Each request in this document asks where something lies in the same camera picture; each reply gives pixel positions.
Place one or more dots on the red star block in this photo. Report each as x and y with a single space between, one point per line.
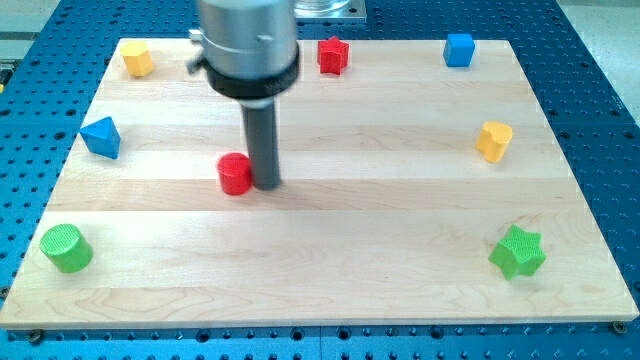
332 55

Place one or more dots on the blue cube block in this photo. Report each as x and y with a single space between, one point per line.
459 50

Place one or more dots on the yellow hexagon block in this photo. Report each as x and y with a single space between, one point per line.
137 58

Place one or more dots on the light wooden board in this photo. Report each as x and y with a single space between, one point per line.
387 213

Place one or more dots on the yellow heart block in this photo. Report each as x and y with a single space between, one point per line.
493 140

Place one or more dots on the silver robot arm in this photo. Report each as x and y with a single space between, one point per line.
250 53

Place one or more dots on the green star block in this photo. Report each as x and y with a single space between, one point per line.
518 253

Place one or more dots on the blue triangle block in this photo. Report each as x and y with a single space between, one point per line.
102 138

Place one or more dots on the green cylinder block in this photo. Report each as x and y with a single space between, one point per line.
66 248

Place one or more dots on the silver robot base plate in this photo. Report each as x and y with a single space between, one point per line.
330 11

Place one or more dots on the red cylinder block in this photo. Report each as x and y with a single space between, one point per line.
234 170

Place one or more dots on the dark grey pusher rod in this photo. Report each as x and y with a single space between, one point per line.
260 128

